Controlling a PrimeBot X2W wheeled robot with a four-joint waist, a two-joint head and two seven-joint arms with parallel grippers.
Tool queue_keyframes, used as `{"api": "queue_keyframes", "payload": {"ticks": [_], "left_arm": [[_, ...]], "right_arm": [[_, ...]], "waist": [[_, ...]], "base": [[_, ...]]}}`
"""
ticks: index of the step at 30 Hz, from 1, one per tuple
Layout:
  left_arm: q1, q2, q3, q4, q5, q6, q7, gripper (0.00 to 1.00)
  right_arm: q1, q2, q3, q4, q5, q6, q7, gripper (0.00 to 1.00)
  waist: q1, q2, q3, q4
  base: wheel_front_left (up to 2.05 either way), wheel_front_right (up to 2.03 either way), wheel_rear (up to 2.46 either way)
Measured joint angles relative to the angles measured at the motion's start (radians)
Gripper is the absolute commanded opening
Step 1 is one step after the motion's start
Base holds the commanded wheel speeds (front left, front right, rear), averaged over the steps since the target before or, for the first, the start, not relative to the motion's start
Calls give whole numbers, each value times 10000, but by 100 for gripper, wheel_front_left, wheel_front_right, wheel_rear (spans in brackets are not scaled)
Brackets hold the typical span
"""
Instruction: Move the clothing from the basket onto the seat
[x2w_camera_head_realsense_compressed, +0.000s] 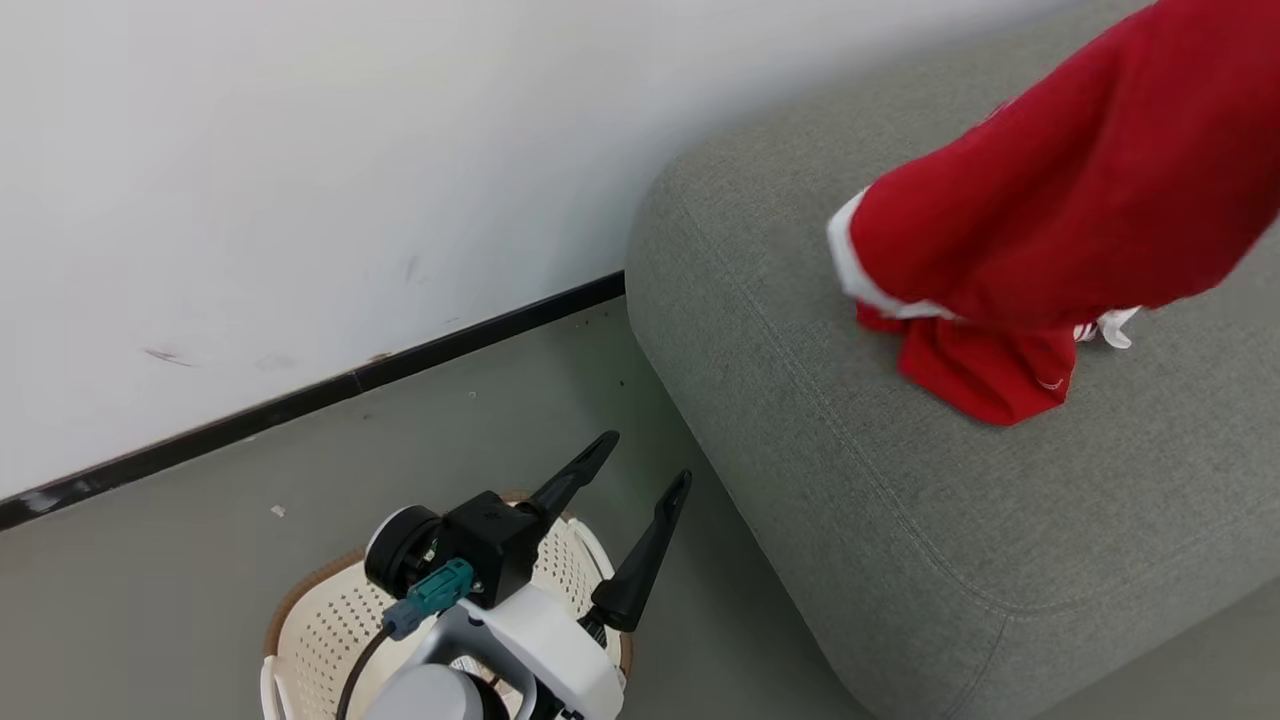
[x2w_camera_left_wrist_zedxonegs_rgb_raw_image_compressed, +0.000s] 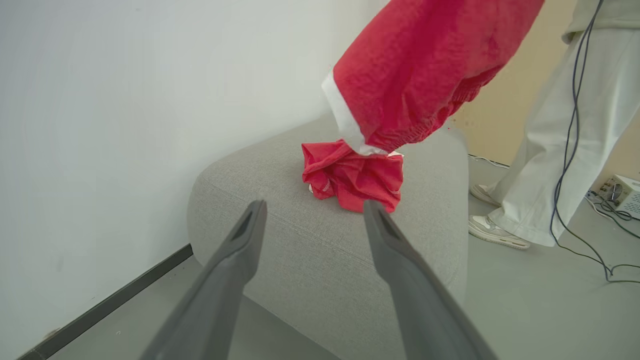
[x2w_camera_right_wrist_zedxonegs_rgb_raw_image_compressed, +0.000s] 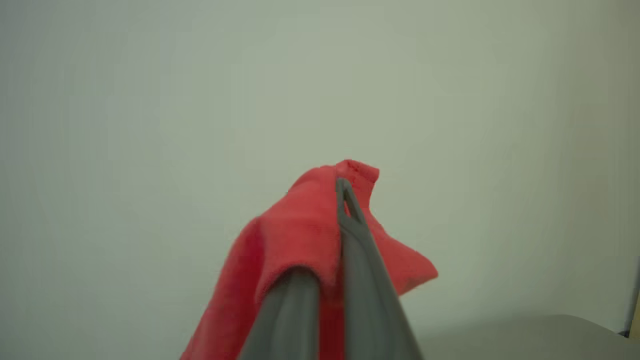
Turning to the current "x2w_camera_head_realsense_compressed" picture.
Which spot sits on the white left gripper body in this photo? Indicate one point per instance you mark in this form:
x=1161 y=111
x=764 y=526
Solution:
x=560 y=650

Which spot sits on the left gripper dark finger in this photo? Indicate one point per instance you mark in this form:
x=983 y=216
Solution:
x=640 y=565
x=575 y=475

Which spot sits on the red jersey with white trim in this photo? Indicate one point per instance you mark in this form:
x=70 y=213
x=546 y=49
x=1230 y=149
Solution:
x=1050 y=200

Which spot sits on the white perforated laundry basket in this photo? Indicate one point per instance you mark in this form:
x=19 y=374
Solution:
x=330 y=620

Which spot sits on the grey fabric sofa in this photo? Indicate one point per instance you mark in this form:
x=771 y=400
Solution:
x=900 y=550

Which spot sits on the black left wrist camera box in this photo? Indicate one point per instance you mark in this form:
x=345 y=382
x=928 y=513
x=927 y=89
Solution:
x=495 y=540

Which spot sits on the black wall baseboard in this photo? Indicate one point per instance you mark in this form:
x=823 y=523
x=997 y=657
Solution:
x=300 y=405

